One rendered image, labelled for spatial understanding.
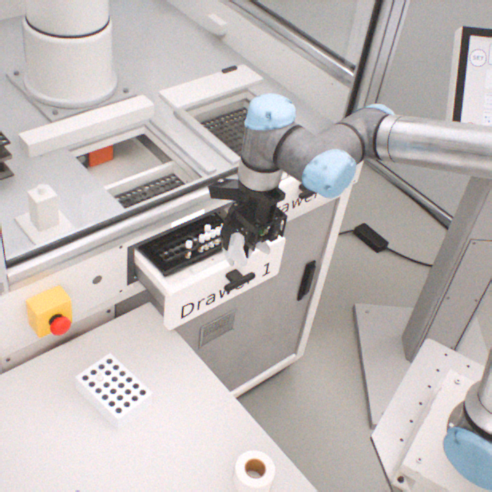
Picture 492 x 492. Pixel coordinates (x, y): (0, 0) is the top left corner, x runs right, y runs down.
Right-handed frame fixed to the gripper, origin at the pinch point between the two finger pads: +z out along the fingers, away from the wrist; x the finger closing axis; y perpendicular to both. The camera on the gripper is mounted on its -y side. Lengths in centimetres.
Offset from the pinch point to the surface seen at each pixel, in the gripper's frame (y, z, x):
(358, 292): -29, 97, 96
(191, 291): -1.1, 5.8, -9.7
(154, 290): -8.5, 10.6, -12.9
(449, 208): -38, 90, 158
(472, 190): -1, 23, 88
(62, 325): -8.5, 8.0, -33.1
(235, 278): 1.0, 5.5, -0.7
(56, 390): -4.7, 20.6, -37.3
